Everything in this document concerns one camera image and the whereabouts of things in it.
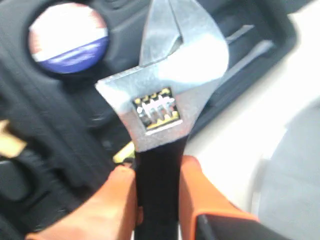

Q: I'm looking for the silver adjustable wrench black handle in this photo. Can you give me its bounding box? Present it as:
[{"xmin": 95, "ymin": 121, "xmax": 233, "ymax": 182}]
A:
[{"xmin": 95, "ymin": 0, "xmax": 229, "ymax": 240}]

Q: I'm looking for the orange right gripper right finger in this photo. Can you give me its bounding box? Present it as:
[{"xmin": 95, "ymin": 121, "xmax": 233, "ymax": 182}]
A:
[{"xmin": 177, "ymin": 155, "xmax": 291, "ymax": 240}]

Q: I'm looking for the yellow 2m tape measure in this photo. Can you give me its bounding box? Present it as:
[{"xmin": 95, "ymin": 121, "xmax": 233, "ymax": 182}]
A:
[{"xmin": 28, "ymin": 2, "xmax": 109, "ymax": 74}]

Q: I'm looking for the round stainless steel pan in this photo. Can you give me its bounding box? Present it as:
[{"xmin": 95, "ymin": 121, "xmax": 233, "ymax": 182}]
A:
[{"xmin": 257, "ymin": 99, "xmax": 320, "ymax": 240}]

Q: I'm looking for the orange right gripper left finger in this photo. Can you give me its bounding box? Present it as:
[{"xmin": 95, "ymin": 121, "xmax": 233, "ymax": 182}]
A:
[{"xmin": 25, "ymin": 165, "xmax": 143, "ymax": 240}]

